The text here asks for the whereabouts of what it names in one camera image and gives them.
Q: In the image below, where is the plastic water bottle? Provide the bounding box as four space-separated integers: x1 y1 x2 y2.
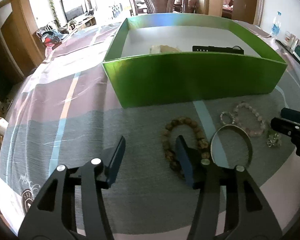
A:
270 11 281 37

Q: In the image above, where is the silver metal bangle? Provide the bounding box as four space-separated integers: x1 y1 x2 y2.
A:
210 125 253 168

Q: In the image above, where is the plaid tablecloth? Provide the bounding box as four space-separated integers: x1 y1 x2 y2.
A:
0 25 300 239

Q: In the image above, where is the brown wooden bead bracelet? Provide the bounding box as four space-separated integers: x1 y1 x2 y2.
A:
161 116 211 178

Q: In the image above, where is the silver chain charm jewelry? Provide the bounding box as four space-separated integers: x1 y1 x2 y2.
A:
267 132 282 147

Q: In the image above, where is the television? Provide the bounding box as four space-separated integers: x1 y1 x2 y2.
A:
61 0 86 22

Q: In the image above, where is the white wristwatch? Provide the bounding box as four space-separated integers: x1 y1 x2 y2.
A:
149 45 181 54

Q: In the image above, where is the chair with clothes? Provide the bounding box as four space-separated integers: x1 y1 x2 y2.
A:
36 25 64 47

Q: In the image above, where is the pink bead bracelet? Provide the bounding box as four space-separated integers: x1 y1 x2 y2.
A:
232 101 269 138

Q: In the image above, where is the black wristwatch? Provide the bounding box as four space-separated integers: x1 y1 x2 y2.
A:
192 46 244 55

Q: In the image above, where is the green ivy garland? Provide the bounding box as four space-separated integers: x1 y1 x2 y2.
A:
49 0 61 28

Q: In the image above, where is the wooden tv cabinet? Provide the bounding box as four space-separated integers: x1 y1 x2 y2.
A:
74 16 96 30

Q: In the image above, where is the green cardboard box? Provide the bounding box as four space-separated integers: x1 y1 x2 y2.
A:
103 13 287 108

